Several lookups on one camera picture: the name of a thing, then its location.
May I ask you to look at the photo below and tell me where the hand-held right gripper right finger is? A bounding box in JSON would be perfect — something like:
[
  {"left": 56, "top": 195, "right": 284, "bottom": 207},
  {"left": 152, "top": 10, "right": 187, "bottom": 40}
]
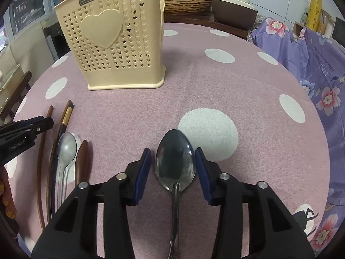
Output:
[{"left": 194, "top": 147, "right": 316, "bottom": 259}]

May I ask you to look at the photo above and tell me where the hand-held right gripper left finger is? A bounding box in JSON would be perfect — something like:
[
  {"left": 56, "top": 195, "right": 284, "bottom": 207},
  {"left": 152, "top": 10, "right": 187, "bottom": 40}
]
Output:
[{"left": 31, "top": 148, "right": 152, "bottom": 259}]

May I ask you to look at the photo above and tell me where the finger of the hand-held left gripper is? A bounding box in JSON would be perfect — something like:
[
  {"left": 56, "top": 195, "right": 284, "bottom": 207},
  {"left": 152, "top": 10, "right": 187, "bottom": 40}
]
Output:
[
  {"left": 0, "top": 115, "right": 54, "bottom": 137},
  {"left": 0, "top": 129, "right": 37, "bottom": 147}
]

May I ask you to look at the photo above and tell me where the small silver spoon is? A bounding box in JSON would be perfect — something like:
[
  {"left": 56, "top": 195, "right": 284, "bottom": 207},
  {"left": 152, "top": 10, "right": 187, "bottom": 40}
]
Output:
[{"left": 55, "top": 132, "right": 78, "bottom": 208}]

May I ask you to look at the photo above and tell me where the large shiny metal spoon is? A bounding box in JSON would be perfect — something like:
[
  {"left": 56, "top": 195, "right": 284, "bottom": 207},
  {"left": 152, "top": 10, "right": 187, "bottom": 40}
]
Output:
[{"left": 154, "top": 129, "right": 196, "bottom": 259}]

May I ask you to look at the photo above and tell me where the brown wooden spoon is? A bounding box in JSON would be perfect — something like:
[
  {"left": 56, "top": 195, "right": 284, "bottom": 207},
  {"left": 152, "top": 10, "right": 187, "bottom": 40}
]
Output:
[{"left": 75, "top": 140, "right": 90, "bottom": 185}]

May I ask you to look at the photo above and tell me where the cream plastic utensil holder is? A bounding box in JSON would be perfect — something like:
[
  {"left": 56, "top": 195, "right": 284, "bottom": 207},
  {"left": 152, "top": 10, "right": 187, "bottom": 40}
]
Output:
[{"left": 54, "top": 0, "right": 166, "bottom": 91}]

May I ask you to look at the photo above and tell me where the small dark wooden stool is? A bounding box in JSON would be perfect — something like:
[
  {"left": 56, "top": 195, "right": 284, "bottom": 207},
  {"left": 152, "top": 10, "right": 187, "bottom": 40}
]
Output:
[{"left": 0, "top": 70, "right": 33, "bottom": 122}]

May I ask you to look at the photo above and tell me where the beige cloth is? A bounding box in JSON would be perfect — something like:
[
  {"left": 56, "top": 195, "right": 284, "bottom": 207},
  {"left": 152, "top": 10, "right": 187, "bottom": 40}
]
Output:
[{"left": 0, "top": 19, "right": 54, "bottom": 87}]

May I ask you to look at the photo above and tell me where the sliding window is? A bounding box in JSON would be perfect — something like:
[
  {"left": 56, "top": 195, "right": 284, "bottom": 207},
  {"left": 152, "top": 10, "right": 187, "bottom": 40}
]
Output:
[{"left": 0, "top": 0, "right": 54, "bottom": 44}]

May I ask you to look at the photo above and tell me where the purple floral cloth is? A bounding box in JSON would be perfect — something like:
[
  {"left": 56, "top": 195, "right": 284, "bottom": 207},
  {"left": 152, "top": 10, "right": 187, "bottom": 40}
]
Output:
[{"left": 251, "top": 16, "right": 345, "bottom": 251}]

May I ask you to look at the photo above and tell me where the brown and white rice cooker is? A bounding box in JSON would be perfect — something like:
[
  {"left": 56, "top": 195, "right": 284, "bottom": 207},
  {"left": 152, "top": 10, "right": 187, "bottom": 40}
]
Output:
[{"left": 211, "top": 0, "right": 259, "bottom": 30}]

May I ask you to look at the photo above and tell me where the small wooden box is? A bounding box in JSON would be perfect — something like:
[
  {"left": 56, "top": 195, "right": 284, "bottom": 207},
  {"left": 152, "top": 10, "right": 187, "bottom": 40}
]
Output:
[{"left": 292, "top": 22, "right": 306, "bottom": 39}]

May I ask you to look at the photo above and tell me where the woven basket wash basin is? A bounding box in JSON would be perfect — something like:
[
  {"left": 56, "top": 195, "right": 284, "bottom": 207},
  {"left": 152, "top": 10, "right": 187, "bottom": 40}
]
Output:
[{"left": 164, "top": 0, "right": 212, "bottom": 15}]

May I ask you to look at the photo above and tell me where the yellow roll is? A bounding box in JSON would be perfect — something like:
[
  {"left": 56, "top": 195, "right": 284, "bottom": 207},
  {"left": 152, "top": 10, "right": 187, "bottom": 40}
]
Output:
[{"left": 307, "top": 0, "right": 322, "bottom": 30}]

